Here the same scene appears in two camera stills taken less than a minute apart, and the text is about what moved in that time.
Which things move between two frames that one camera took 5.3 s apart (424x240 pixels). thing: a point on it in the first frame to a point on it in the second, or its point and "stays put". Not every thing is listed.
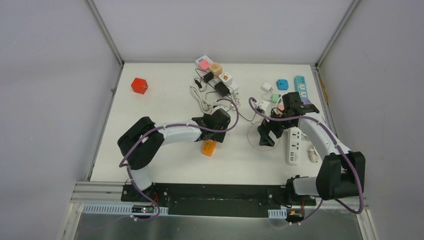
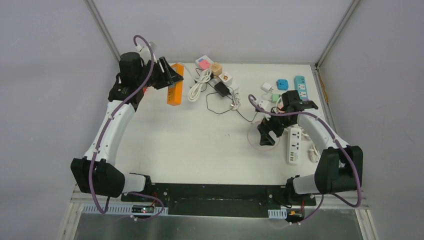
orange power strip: x=208 y=147 to x=175 y=92
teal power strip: x=300 y=86 stays put
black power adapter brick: x=222 y=89 stays put
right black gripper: x=265 y=139 stays put
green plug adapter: x=275 y=97 stays put
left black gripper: x=218 y=133 to x=162 y=73
